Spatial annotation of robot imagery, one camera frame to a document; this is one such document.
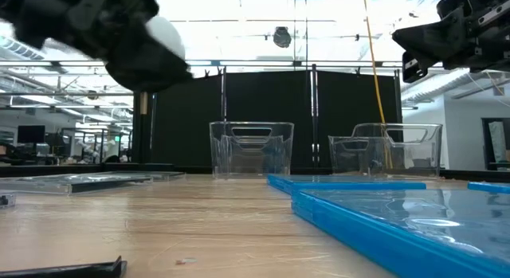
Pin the clear jewel case black tray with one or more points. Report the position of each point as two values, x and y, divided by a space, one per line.
60 182
167 176

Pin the clear reflective jewel case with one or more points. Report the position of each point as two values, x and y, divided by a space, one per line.
6 200

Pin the white globe lamp black base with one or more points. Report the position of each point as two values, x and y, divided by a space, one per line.
167 35

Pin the black partition curtain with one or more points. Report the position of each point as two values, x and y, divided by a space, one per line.
271 102

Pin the black plastic strip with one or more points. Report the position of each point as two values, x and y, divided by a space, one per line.
60 271

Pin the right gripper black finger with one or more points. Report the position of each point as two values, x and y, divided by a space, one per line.
412 67
430 37

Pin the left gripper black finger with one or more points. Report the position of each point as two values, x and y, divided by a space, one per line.
131 47

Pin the black aluminium table frame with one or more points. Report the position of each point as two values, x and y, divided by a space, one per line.
40 169

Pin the black computer monitor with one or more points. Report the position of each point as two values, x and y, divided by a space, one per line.
31 134

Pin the small plastic scrap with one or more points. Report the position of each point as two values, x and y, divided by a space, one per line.
185 261

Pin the black ceiling dome device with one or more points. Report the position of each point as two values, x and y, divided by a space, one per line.
282 37

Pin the clear plastic storage bin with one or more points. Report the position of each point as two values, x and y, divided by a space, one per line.
251 158
436 158

